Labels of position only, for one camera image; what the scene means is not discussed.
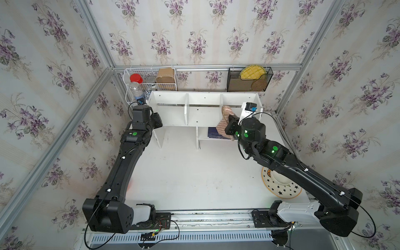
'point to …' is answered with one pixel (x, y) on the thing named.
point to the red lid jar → (136, 77)
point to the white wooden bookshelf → (201, 110)
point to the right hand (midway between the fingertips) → (230, 116)
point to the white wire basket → (148, 75)
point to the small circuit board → (148, 236)
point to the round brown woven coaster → (259, 85)
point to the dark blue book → (213, 133)
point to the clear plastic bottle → (135, 88)
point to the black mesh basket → (235, 84)
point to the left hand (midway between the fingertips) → (159, 116)
